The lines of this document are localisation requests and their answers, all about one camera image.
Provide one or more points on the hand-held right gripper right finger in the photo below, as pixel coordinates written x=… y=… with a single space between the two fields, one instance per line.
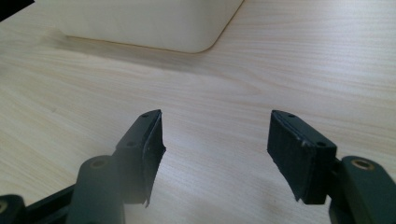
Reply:
x=314 y=161

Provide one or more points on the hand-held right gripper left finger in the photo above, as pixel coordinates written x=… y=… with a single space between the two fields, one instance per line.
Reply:
x=137 y=161

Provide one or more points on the cream plastic box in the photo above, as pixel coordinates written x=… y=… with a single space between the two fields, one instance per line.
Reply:
x=149 y=23

